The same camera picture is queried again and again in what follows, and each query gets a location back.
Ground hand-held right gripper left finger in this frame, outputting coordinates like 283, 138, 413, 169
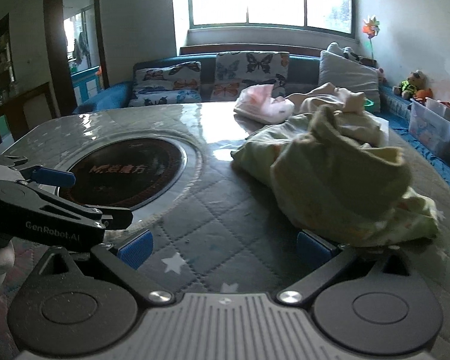
22, 230, 175, 306

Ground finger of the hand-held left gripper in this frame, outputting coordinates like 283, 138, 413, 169
0, 179, 134, 230
1, 156, 76, 190

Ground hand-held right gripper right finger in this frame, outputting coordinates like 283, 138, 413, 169
277, 230, 424, 306

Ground green printed children's shirt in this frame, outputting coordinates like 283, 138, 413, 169
230, 105, 441, 248

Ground hanging clothes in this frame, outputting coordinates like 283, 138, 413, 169
73, 32, 91, 64

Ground person's left hand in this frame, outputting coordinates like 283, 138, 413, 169
0, 230, 16, 300

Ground round black hot plate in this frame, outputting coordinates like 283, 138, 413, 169
56, 133, 205, 214

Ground wooden counter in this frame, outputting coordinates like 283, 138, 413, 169
0, 82, 59, 141

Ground grey quilted star table cover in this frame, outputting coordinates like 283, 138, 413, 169
0, 103, 450, 360

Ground blue and white cabinet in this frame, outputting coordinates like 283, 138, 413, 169
70, 65, 102, 102

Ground blue sofa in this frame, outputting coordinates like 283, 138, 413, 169
73, 53, 450, 196

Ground wooden display cabinet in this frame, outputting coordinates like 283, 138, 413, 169
0, 13, 16, 147

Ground pink garment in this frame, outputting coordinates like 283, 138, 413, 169
233, 84, 295, 124

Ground cream garment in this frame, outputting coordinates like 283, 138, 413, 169
285, 82, 391, 147

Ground clear plastic storage box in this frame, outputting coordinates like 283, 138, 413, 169
409, 97, 450, 154

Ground grey pillow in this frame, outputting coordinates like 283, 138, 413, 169
318, 49, 381, 113

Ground orange toy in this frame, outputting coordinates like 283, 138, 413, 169
410, 88, 434, 106

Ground large butterfly print cushion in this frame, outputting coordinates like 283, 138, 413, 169
210, 50, 290, 102

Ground teddy bear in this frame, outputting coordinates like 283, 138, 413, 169
393, 69, 428, 100

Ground black and white plush toy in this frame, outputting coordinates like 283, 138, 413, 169
328, 42, 361, 62

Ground colourful pinwheel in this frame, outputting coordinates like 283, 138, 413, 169
362, 15, 382, 61

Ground dark wooden door frame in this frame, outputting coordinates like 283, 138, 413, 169
43, 0, 109, 117

